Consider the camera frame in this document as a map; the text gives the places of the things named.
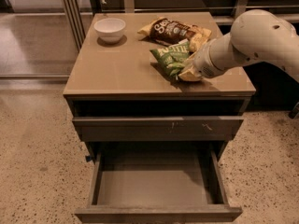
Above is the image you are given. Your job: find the open grey middle drawer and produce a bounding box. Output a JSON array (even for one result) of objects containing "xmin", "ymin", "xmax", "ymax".
[{"xmin": 75, "ymin": 150, "xmax": 242, "ymax": 224}]

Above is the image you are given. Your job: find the white ceramic bowl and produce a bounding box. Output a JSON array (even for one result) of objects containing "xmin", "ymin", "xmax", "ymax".
[{"xmin": 93, "ymin": 18, "xmax": 126, "ymax": 44}]

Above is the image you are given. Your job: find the tan drawer cabinet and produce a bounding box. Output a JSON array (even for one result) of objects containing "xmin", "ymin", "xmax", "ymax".
[{"xmin": 64, "ymin": 13, "xmax": 255, "ymax": 157}]

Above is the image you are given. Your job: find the green jalapeno chip bag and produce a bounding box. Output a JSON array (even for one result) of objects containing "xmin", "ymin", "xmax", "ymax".
[{"xmin": 150, "ymin": 39, "xmax": 190, "ymax": 79}]

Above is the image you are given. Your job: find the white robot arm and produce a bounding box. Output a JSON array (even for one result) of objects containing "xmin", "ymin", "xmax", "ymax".
[{"xmin": 178, "ymin": 9, "xmax": 299, "ymax": 82}]

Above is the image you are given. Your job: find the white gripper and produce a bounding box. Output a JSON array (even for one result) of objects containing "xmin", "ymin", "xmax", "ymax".
[{"xmin": 178, "ymin": 36, "xmax": 232, "ymax": 82}]

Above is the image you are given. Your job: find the dark caster wheel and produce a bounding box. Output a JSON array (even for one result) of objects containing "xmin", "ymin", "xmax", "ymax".
[{"xmin": 289, "ymin": 102, "xmax": 299, "ymax": 119}]

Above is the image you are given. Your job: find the closed upper grey drawer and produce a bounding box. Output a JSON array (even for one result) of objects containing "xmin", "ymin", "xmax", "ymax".
[{"xmin": 73, "ymin": 116, "xmax": 243, "ymax": 142}]

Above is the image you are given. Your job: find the brown and yellow chip bag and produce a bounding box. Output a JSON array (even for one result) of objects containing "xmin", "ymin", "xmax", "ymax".
[{"xmin": 138, "ymin": 17, "xmax": 212, "ymax": 46}]

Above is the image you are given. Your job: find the metal railing frame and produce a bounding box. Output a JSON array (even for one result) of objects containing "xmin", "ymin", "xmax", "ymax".
[{"xmin": 62, "ymin": 0, "xmax": 299, "ymax": 49}]

